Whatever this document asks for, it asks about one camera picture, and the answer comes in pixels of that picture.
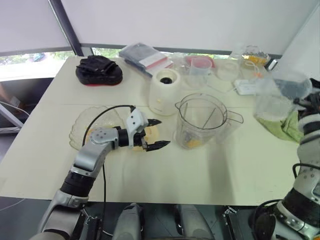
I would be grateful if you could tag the glass jar with yellow contents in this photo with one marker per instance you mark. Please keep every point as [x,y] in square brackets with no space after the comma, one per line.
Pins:
[255,56]

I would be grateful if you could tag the white power strip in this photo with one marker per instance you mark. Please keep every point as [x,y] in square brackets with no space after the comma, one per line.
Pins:
[246,87]

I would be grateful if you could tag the dark window frame post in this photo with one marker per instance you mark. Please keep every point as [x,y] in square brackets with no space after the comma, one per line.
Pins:
[68,30]

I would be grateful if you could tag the black and white adapter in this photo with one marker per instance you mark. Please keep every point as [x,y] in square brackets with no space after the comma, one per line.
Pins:
[271,64]

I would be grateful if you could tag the red lidded plastic container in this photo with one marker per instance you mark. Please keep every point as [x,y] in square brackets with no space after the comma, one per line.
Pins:
[200,60]

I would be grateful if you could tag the black padded mitt red base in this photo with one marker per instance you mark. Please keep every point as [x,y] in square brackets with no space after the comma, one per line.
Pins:
[98,71]

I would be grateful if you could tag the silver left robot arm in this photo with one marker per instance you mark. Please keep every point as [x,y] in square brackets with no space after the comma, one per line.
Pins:
[87,157]

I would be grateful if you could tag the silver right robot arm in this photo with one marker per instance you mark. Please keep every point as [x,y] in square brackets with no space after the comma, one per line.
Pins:
[307,180]

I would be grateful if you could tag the clear blender jug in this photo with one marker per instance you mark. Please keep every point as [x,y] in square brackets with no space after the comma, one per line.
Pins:
[182,125]

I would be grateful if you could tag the clear scalloped glass plate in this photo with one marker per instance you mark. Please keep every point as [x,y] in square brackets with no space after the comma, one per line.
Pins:
[80,125]

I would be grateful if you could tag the metal table clamp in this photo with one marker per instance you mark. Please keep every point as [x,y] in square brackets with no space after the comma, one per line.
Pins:
[228,220]
[93,227]

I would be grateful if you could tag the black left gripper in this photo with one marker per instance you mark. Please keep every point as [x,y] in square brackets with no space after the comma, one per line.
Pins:
[138,141]

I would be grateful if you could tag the zip bag with red stripe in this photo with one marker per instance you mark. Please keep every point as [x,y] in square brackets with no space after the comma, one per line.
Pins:
[156,61]

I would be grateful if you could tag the clear plastic measuring cup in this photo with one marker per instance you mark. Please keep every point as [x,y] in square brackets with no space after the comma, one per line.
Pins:
[198,75]

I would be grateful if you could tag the zip bag with dark contents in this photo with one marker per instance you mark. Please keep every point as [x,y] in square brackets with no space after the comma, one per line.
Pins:
[137,51]

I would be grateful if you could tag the clear glass flask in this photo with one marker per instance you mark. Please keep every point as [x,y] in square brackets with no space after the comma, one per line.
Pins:
[237,52]

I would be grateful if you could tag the white blender base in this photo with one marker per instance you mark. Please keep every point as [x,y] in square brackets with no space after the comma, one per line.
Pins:
[162,100]

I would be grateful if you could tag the green cloth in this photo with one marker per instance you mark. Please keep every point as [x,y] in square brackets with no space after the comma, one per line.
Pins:
[290,127]

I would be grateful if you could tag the grey rounded shape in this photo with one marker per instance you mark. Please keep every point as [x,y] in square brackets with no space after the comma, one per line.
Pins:
[131,222]

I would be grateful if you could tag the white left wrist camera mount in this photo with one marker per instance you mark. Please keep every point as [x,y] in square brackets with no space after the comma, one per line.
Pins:
[135,120]

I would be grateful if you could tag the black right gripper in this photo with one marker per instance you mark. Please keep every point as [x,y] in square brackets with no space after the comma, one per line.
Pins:
[311,102]

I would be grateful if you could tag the blurry yellow-orange object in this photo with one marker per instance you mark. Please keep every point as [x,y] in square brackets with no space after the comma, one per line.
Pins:
[193,143]

